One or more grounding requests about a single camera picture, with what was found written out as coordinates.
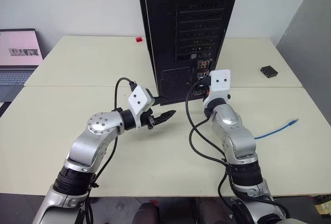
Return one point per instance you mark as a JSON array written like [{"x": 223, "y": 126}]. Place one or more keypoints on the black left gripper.
[{"x": 148, "y": 119}]

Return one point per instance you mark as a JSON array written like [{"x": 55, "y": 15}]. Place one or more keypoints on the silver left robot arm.
[{"x": 98, "y": 125}]

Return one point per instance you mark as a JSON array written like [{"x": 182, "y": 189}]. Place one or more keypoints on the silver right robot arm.
[{"x": 230, "y": 119}]

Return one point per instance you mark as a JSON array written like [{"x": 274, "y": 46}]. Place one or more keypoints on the black computer tower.
[{"x": 165, "y": 40}]

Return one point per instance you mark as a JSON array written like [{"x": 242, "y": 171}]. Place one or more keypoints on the small black adapter box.
[{"x": 269, "y": 71}]

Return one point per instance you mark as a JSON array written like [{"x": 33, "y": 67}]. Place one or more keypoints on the small red block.
[{"x": 139, "y": 39}]

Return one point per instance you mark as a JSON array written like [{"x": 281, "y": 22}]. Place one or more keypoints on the dark rounded shape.
[{"x": 147, "y": 213}]

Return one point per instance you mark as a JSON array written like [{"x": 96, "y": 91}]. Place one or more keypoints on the yellow floor clutter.
[{"x": 323, "y": 206}]

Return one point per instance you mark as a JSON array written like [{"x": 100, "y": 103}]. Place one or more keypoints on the open grey laptop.
[{"x": 18, "y": 50}]

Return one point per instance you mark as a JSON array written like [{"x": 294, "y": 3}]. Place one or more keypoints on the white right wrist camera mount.
[{"x": 219, "y": 79}]

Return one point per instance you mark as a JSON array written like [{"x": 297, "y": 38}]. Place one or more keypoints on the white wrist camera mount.
[
  {"x": 219, "y": 79},
  {"x": 138, "y": 98}
]

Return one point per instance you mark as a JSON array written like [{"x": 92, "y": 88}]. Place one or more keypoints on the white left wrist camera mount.
[{"x": 138, "y": 98}]

